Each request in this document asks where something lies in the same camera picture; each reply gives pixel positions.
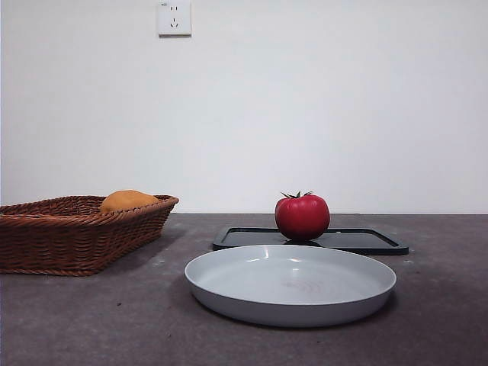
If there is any red tomato with green stem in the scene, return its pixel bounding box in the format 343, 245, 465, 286
274, 189, 331, 242

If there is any grey round plate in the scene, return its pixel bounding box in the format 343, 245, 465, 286
184, 244, 398, 328

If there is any round orange-yellow fruit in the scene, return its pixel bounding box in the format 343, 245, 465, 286
99, 189, 160, 214

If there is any black rectangular tray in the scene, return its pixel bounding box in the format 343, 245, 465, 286
212, 225, 410, 256

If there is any brown wicker basket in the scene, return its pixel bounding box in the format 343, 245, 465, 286
0, 194, 180, 276

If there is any white wall power socket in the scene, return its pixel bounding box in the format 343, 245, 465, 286
158, 0, 193, 38

